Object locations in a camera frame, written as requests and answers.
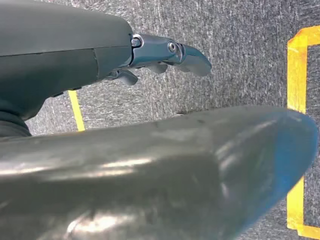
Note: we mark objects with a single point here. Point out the robot left arm ribbed sleeve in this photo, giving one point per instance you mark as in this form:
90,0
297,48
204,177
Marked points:
12,127

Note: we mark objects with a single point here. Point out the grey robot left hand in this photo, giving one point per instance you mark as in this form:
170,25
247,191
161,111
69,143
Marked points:
62,49

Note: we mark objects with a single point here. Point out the yellow floor tape square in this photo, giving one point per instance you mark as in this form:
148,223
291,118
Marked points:
296,76

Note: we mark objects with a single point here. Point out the yellow floor tape strip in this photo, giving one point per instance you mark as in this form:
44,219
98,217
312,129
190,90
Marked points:
76,111

